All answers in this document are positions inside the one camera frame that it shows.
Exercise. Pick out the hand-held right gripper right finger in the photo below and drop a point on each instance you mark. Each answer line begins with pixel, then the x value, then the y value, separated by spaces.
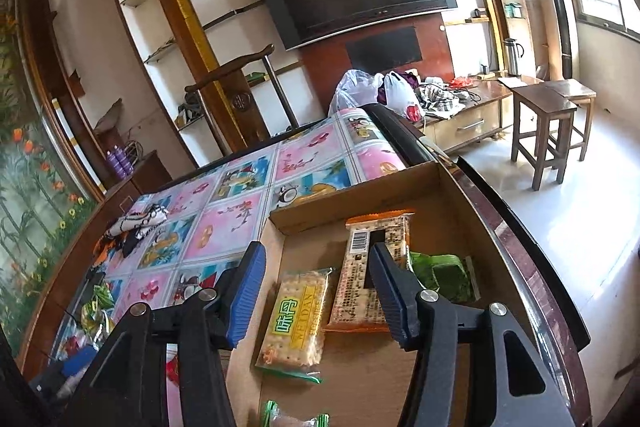
pixel 390 302

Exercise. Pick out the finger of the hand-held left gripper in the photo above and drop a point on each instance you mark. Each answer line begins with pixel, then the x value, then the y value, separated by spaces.
pixel 80 355

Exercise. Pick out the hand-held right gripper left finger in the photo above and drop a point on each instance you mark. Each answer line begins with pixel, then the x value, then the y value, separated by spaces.
pixel 247 297

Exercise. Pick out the green pea snack packet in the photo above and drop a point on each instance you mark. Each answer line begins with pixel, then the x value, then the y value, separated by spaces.
pixel 92 322

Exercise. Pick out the orange edged cracker packet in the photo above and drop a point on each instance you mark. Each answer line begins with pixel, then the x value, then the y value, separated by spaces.
pixel 355 277

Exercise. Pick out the brown cardboard box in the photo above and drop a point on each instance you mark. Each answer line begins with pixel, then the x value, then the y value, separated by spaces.
pixel 320 237

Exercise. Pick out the yellow label cracker packet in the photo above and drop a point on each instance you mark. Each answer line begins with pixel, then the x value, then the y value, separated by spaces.
pixel 295 322

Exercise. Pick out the dark green snack packet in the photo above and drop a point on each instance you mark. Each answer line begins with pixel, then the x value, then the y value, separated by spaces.
pixel 445 277

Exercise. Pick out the green leaf print packet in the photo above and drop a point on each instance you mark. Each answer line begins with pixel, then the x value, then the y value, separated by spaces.
pixel 103 294

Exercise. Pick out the fruit and flower print tablecloth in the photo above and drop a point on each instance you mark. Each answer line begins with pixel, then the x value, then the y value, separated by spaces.
pixel 235 217

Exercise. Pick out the orange black cloth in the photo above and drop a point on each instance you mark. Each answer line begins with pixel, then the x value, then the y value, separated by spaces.
pixel 102 252

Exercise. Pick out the green white candy packet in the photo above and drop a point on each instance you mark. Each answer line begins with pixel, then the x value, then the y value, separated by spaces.
pixel 285 419

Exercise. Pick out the black white patterned scarf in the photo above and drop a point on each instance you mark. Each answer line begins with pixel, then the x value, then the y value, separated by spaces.
pixel 140 219

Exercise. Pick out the dark wooden table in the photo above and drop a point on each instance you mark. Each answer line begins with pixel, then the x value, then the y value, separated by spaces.
pixel 525 257

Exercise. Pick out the wooden sideboard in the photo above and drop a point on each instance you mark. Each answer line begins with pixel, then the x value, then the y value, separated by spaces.
pixel 145 172

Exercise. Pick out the purple bottle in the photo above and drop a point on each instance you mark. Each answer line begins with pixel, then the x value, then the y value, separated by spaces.
pixel 112 164
pixel 124 161

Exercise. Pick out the wooden television cabinet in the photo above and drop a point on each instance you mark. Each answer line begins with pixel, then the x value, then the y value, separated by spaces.
pixel 470 124

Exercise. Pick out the dark bundle on shelf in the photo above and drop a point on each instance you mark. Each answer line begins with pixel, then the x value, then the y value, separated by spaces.
pixel 189 111

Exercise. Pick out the dark wooden chair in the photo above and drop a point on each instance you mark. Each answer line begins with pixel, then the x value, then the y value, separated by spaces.
pixel 247 99

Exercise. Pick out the white plastic bag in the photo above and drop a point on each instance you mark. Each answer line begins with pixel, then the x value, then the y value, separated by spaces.
pixel 400 99

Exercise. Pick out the checked cloth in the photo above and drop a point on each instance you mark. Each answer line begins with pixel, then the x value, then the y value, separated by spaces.
pixel 440 99

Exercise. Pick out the clear plastic bag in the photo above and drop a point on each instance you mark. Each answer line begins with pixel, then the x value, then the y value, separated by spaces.
pixel 352 89

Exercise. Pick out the purple cloth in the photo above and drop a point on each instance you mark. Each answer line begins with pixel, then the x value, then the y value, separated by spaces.
pixel 407 82

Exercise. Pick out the brown wooden stool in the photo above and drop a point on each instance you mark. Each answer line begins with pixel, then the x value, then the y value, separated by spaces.
pixel 575 89
pixel 542 104

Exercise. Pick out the steel thermos jug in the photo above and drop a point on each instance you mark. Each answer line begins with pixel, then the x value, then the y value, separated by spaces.
pixel 511 57

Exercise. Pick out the teal jar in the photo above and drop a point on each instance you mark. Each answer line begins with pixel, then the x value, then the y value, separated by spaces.
pixel 512 10

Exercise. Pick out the flower wall picture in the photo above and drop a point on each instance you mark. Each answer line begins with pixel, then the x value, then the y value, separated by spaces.
pixel 30 187

